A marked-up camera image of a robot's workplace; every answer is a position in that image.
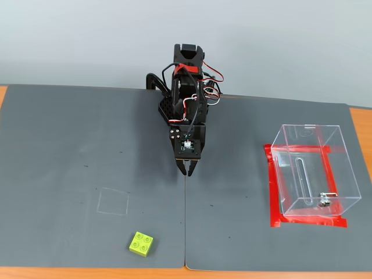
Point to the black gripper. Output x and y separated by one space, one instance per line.
174 133

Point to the green lego block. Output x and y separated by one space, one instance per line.
141 244

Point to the red tape on arm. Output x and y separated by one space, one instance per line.
190 69

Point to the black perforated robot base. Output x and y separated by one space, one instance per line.
165 112

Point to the metal box latch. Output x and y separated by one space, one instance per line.
325 200

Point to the transparent acrylic box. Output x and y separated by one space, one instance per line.
343 174

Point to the grey rubber mat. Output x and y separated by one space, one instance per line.
232 189
87 174

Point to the black table clamp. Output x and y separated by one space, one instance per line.
152 80

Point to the red tape strip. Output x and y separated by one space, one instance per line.
308 222
329 174
272 197
299 148

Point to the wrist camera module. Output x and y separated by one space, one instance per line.
191 155

